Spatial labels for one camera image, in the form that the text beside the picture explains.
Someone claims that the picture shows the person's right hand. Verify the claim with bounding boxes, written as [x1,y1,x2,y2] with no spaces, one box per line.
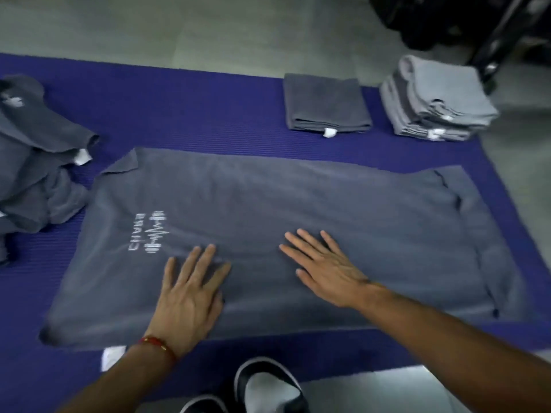
[278,228,385,311]

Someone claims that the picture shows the person's left hand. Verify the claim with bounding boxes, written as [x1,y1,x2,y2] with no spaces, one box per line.
[143,243,232,361]

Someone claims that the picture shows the pile of dark grey towels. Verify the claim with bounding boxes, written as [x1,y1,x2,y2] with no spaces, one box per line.
[0,75,100,265]

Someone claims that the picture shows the purple ribbed mat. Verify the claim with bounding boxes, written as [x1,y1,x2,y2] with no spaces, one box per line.
[0,52,551,413]

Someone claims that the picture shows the person's right forearm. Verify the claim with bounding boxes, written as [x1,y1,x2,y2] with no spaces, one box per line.
[355,286,551,413]

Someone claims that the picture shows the black and white sneaker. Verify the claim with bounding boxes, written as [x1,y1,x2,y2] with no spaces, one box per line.
[179,394,229,413]
[234,356,309,413]

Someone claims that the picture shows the black weight stack machine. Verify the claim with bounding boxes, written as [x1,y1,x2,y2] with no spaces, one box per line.
[368,0,551,95]

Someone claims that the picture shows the red string bracelet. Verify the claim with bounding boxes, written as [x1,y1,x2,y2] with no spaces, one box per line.
[137,335,178,364]

